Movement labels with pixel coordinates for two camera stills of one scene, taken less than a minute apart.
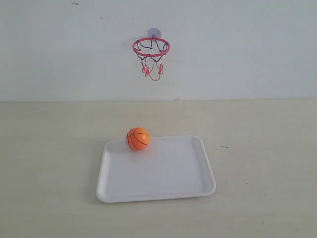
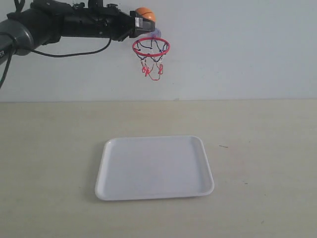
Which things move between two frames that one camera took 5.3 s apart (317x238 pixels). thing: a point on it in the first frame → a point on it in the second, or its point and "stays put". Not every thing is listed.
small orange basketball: [138, 138] → [146, 13]
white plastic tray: [169, 167] stays put
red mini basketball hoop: [150, 50] stays put
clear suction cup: [154, 32] stays put
